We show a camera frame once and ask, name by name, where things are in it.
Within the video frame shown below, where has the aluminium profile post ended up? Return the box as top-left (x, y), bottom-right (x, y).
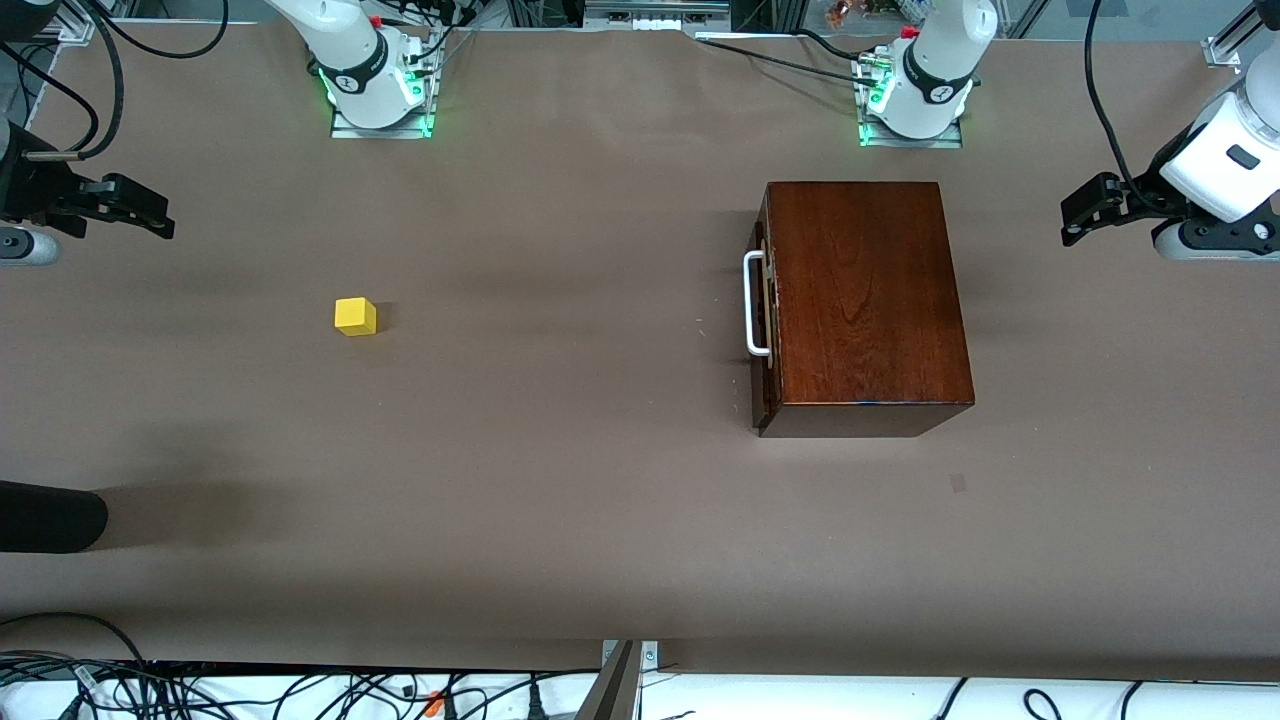
top-left (575, 640), bottom-right (661, 720)

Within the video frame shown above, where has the aluminium frame corner bracket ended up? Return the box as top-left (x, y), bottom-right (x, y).
top-left (1203, 0), bottom-right (1280, 69)

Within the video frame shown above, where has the dark brown wooden cabinet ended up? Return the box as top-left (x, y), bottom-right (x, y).
top-left (750, 181), bottom-right (976, 439)

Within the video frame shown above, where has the black cable tangle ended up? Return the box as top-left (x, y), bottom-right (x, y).
top-left (0, 650), bottom-right (601, 720)

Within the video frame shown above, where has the black cable on table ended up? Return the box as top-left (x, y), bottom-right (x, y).
top-left (695, 28), bottom-right (863, 83)

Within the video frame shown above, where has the black hanging cable loop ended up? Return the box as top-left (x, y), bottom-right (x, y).
top-left (78, 0), bottom-right (230, 61)

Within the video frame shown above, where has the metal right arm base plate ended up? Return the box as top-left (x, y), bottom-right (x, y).
top-left (330, 95), bottom-right (435, 140)

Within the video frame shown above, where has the black ribbed cylinder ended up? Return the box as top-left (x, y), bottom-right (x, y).
top-left (0, 480), bottom-right (109, 554)

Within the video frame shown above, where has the black looping cable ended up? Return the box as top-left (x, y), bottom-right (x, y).
top-left (0, 611), bottom-right (151, 669)

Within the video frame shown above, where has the aluminium frame rail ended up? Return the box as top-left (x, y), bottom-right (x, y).
top-left (0, 0), bottom-right (97, 46)

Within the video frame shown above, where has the black cable bundle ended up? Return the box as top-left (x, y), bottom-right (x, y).
top-left (365, 0), bottom-right (481, 76)

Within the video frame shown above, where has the white power strip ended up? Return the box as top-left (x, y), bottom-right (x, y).
top-left (585, 0), bottom-right (731, 23)

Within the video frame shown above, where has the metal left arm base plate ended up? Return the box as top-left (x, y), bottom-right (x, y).
top-left (857, 108), bottom-right (964, 149)

